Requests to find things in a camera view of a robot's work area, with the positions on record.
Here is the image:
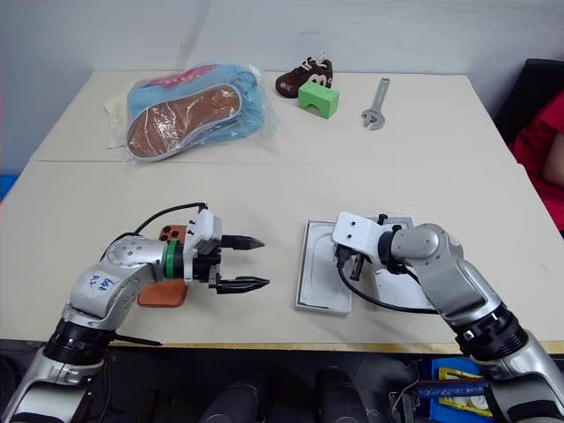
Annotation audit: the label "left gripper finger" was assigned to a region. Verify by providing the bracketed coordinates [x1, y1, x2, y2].
[215, 275, 271, 295]
[219, 234, 266, 251]

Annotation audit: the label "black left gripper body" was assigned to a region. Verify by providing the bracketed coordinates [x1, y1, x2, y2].
[192, 246, 224, 291]

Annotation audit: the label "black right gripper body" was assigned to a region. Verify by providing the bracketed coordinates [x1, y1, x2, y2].
[334, 244, 359, 279]

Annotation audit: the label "white phone box base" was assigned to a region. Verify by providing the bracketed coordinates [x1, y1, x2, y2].
[293, 218, 354, 318]

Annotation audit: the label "white phone box lid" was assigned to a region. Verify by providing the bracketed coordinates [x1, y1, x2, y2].
[367, 213, 435, 310]

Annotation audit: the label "orange phone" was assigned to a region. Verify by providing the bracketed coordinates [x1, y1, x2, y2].
[137, 224, 189, 308]

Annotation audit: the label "blue and yellow box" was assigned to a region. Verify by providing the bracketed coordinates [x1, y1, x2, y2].
[415, 357, 495, 419]

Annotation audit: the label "dark rounded shape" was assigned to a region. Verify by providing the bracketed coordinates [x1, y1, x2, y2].
[200, 380, 266, 423]
[315, 367, 370, 423]

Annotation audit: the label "bagged blue shoes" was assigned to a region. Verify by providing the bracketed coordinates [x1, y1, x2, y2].
[104, 63, 282, 167]

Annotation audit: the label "blue slipper brown sole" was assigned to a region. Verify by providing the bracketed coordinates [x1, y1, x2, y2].
[126, 83, 246, 160]

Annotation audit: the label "green arch block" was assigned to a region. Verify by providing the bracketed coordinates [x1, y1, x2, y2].
[297, 83, 341, 121]

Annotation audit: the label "silver adjustable wrench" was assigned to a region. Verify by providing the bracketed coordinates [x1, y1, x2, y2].
[361, 77, 392, 131]

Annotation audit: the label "blue slipper pink lining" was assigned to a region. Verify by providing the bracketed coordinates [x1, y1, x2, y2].
[130, 64, 265, 133]

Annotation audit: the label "small brown shoe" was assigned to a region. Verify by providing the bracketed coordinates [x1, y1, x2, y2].
[275, 51, 335, 99]

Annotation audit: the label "blue bin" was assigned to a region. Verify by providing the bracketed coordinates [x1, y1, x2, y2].
[0, 173, 18, 200]

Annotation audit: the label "person in red shirt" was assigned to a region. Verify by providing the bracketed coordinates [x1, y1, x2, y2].
[512, 89, 564, 242]

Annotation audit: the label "black chair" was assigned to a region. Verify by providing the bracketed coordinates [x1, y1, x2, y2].
[494, 58, 564, 145]

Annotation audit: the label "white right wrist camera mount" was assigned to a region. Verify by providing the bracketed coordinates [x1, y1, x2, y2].
[330, 211, 385, 266]

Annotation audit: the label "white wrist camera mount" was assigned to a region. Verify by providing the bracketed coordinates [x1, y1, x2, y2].
[330, 211, 385, 266]
[182, 211, 225, 282]

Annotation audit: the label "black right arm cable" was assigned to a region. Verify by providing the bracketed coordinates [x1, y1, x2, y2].
[337, 253, 440, 315]

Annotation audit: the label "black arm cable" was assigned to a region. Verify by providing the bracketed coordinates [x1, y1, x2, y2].
[133, 202, 209, 235]
[337, 253, 440, 315]

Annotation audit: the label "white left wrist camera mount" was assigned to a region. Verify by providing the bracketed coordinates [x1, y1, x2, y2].
[182, 211, 225, 282]

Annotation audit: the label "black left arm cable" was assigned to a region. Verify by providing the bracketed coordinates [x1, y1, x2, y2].
[133, 202, 209, 235]

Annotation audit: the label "thin black strap tail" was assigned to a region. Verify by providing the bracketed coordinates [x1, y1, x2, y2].
[108, 333, 163, 347]

